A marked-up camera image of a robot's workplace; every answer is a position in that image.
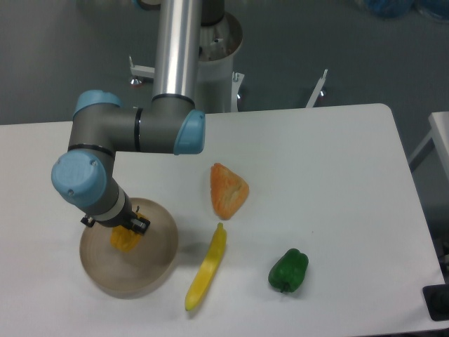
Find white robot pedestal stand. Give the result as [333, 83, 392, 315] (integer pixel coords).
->
[127, 10, 329, 119]

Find beige round plate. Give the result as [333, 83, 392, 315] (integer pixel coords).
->
[79, 198, 178, 298]

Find orange bread wedge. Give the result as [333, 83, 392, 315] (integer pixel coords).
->
[210, 163, 250, 220]

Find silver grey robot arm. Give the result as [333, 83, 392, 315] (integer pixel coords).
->
[51, 1, 225, 235]

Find black device at table edge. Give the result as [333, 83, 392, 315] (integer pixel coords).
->
[422, 284, 449, 322]

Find blue plastic bag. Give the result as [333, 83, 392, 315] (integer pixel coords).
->
[359, 0, 448, 23]

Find yellow bell pepper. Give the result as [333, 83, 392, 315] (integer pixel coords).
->
[109, 225, 143, 253]

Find yellow banana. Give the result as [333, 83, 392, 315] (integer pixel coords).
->
[185, 223, 227, 312]

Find white side table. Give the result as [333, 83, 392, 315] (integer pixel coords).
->
[408, 111, 449, 282]

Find green bell pepper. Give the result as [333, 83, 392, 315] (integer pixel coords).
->
[268, 249, 309, 293]

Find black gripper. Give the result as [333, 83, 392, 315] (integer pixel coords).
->
[81, 208, 150, 233]

